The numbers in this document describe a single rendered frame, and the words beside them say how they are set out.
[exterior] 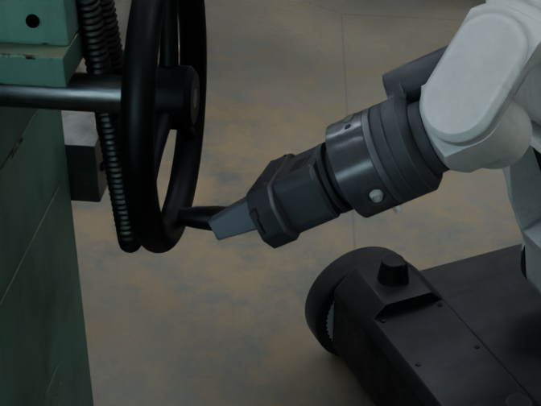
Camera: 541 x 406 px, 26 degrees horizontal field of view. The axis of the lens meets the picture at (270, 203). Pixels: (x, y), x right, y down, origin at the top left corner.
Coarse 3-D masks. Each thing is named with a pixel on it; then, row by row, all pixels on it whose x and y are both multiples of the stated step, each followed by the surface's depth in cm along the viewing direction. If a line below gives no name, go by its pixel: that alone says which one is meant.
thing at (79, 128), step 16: (64, 112) 145; (64, 128) 142; (80, 128) 142; (80, 144) 139; (96, 144) 139; (80, 160) 140; (96, 160) 140; (80, 176) 141; (96, 176) 141; (80, 192) 142; (96, 192) 142
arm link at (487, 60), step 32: (512, 0) 95; (480, 32) 93; (512, 32) 92; (448, 64) 94; (480, 64) 93; (512, 64) 92; (448, 96) 94; (480, 96) 92; (512, 96) 93; (448, 128) 93; (480, 128) 92
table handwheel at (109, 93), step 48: (144, 0) 96; (192, 0) 115; (144, 48) 94; (192, 48) 118; (0, 96) 108; (48, 96) 108; (96, 96) 107; (144, 96) 94; (192, 96) 107; (144, 144) 95; (192, 144) 120; (144, 192) 97; (192, 192) 118; (144, 240) 102
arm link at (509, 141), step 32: (416, 64) 100; (416, 96) 100; (384, 128) 97; (416, 128) 97; (512, 128) 97; (384, 160) 97; (416, 160) 97; (448, 160) 97; (480, 160) 99; (512, 160) 102; (416, 192) 99
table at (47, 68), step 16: (80, 32) 107; (0, 48) 103; (16, 48) 103; (32, 48) 103; (48, 48) 103; (64, 48) 103; (80, 48) 107; (0, 64) 103; (16, 64) 103; (32, 64) 102; (48, 64) 102; (64, 64) 102; (0, 80) 104; (16, 80) 103; (32, 80) 103; (48, 80) 103; (64, 80) 103
